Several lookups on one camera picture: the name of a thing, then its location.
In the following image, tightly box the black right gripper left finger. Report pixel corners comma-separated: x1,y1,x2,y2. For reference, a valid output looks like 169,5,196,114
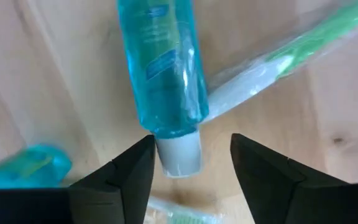
0,134,157,224

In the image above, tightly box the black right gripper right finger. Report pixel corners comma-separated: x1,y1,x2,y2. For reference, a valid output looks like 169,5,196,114
230,133,358,224

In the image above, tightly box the green toothbrush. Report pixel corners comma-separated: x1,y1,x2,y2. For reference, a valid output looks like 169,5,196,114
202,0,358,125
144,195,226,224

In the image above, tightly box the blue mouthwash bottle white cap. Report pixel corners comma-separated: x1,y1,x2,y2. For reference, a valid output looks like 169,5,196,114
0,143,73,190
116,0,210,179

